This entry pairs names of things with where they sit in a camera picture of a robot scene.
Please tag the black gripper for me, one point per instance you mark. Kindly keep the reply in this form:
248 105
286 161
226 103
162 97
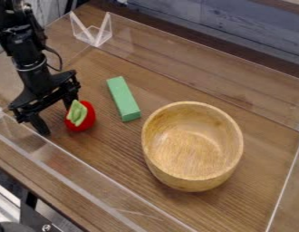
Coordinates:
44 89

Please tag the red plush strawberry toy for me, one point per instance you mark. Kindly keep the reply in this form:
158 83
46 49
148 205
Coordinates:
81 116

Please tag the green rectangular block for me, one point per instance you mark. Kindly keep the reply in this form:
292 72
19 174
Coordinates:
124 99

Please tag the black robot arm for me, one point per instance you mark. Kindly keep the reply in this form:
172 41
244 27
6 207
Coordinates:
38 64

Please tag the wooden bowl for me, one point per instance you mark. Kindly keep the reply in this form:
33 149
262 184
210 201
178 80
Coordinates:
192 145

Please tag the clear acrylic corner bracket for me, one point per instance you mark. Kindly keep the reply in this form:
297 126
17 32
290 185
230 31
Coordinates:
92 35

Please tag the clear acrylic enclosure wall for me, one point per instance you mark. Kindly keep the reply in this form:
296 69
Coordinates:
90 173

